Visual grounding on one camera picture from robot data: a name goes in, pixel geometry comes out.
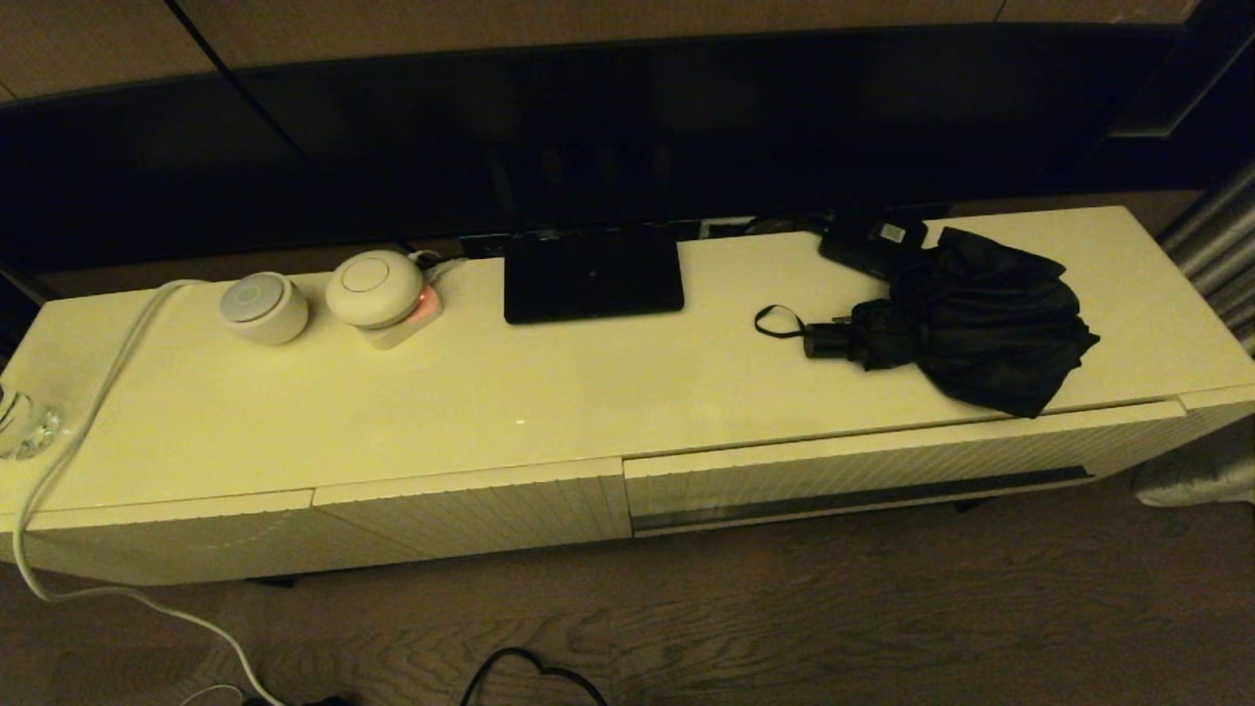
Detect black floor cable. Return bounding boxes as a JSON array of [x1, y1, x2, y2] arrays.
[[461, 647, 609, 706]]

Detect grey curtain folds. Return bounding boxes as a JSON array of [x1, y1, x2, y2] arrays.
[[1157, 162, 1255, 356]]

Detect white ribbed cabinet door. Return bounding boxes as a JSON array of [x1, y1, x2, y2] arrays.
[[312, 457, 633, 568]]

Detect white ribbed drawer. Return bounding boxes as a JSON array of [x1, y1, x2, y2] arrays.
[[624, 400, 1192, 538]]

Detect white power cable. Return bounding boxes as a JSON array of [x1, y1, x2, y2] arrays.
[[12, 278, 285, 706]]

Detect white domed round device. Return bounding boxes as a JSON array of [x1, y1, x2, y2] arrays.
[[325, 249, 426, 329]]

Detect narrow white ribbed door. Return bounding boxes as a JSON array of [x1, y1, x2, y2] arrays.
[[1181, 385, 1255, 462]]

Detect tangled black cables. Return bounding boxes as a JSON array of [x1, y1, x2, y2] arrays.
[[698, 212, 832, 239]]

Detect black folding umbrella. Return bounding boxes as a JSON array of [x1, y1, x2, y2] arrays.
[[754, 227, 1102, 420]]

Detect white TV cabinet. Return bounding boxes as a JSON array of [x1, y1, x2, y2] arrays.
[[0, 204, 1255, 589]]

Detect black television base plate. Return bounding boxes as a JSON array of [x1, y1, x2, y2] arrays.
[[503, 224, 685, 326]]

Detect white power strip red light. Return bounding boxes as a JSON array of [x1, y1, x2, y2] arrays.
[[358, 279, 445, 351]]

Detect white plain cabinet panel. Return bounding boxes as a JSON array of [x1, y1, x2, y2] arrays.
[[0, 490, 315, 587]]

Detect clear glass object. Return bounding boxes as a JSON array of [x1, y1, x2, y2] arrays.
[[0, 384, 62, 460]]

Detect white round speaker grey top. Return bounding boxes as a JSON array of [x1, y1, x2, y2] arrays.
[[218, 272, 310, 346]]

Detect black flat television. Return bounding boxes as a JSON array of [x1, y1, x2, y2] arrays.
[[0, 20, 1255, 271]]

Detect black set-top box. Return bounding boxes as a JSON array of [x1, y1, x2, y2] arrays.
[[819, 211, 929, 283]]

